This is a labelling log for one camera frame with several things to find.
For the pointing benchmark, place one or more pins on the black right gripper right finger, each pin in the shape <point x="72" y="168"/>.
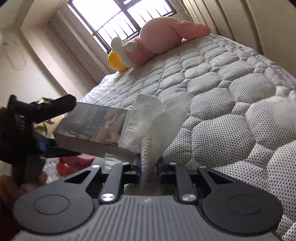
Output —
<point x="176" y="174"/>

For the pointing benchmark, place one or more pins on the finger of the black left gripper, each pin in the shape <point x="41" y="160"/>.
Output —
<point x="47" y="110"/>
<point x="51" y="150"/>

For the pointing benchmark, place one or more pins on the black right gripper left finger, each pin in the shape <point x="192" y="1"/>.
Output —
<point x="117" y="177"/>

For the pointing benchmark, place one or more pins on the crochet plant pot toy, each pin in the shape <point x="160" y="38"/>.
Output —
<point x="69" y="165"/>

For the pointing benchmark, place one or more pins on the silver rectangular box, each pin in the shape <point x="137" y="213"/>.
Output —
<point x="96" y="130"/>

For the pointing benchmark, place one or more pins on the white paper towel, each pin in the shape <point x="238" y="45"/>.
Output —
<point x="152" y="127"/>

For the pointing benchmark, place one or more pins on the person's hand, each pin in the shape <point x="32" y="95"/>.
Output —
<point x="10" y="192"/>

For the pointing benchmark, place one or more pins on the beige curtain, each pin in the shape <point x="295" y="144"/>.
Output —
<point x="79" y="39"/>

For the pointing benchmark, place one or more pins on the white quilted mattress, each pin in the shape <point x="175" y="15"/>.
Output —
<point x="241" y="121"/>

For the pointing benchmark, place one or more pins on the yellow plush toy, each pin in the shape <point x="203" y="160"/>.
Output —
<point x="115" y="62"/>

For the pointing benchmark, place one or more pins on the black framed window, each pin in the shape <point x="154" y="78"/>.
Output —
<point x="124" y="19"/>

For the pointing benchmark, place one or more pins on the pink white plush rabbit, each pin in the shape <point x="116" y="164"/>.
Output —
<point x="156" y="37"/>

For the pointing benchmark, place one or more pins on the beige padded headboard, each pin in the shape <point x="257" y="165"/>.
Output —
<point x="266" y="26"/>

